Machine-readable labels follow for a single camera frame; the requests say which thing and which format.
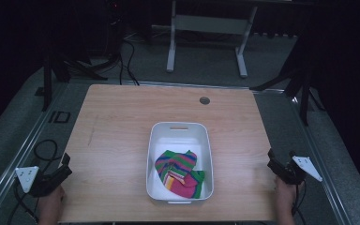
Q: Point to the white plastic basket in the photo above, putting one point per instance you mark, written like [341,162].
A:
[181,137]

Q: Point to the person's left hand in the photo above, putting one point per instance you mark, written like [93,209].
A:
[50,206]

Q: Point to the white metal desk frame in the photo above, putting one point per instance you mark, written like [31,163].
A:
[211,24]

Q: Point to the colourful striped cloth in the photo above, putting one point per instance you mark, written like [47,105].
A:
[181,175]

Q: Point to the dark equipment tower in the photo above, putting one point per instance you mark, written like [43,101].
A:
[115,31]

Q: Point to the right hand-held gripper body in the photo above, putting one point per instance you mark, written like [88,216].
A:
[293,173]

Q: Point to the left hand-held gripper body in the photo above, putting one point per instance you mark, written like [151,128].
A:
[45,184]

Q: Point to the black metal stand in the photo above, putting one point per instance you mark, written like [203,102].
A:
[304,93]
[47,81]

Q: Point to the person's right hand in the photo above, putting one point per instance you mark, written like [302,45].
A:
[283,200]

